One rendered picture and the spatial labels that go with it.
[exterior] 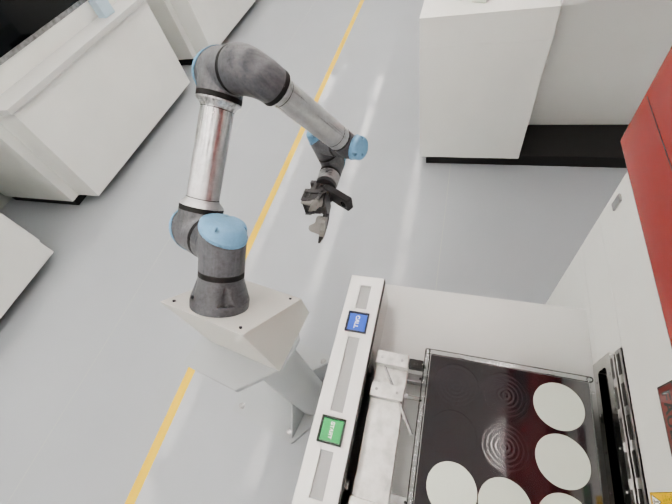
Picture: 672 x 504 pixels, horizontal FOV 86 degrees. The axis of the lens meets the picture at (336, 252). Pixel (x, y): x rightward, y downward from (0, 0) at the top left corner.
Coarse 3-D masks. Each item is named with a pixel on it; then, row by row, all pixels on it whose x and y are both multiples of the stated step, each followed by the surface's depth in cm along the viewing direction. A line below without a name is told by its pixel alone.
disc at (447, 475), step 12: (432, 468) 77; (444, 468) 77; (456, 468) 76; (432, 480) 76; (444, 480) 75; (456, 480) 75; (468, 480) 75; (432, 492) 75; (444, 492) 74; (456, 492) 74; (468, 492) 73
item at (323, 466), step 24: (360, 288) 99; (336, 336) 92; (360, 336) 91; (336, 360) 88; (360, 360) 87; (336, 384) 85; (360, 384) 84; (336, 408) 82; (312, 432) 80; (312, 456) 77; (336, 456) 76; (312, 480) 75; (336, 480) 74
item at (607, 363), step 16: (608, 352) 80; (608, 368) 79; (608, 384) 78; (608, 400) 80; (608, 416) 79; (624, 416) 72; (608, 432) 77; (624, 432) 71; (608, 448) 76; (624, 448) 70; (608, 464) 75; (624, 464) 69; (608, 480) 74; (624, 480) 68
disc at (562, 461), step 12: (540, 444) 76; (552, 444) 75; (564, 444) 75; (576, 444) 75; (540, 456) 75; (552, 456) 74; (564, 456) 74; (576, 456) 74; (540, 468) 74; (552, 468) 73; (564, 468) 73; (576, 468) 72; (588, 468) 72; (552, 480) 72; (564, 480) 72; (576, 480) 71; (588, 480) 71
